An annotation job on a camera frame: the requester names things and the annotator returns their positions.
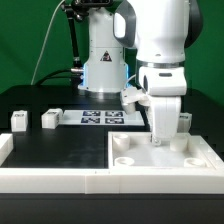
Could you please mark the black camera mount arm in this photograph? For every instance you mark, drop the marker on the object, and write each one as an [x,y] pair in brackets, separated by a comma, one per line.
[77,11]

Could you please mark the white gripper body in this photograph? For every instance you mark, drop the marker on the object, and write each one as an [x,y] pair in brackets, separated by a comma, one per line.
[163,116]

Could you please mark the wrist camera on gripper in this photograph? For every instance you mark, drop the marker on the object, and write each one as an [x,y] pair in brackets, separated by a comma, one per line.
[129,96]

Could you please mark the white sheet with AprilTags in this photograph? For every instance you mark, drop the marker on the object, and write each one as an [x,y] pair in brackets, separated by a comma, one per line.
[100,117]

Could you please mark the white square tabletop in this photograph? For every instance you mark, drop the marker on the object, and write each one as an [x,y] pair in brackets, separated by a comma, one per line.
[134,150]

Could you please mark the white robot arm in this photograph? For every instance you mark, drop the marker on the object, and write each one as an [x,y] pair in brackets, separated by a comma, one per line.
[138,52]

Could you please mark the white U-shaped fence wall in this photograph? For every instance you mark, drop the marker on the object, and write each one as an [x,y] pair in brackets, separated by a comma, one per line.
[109,181]

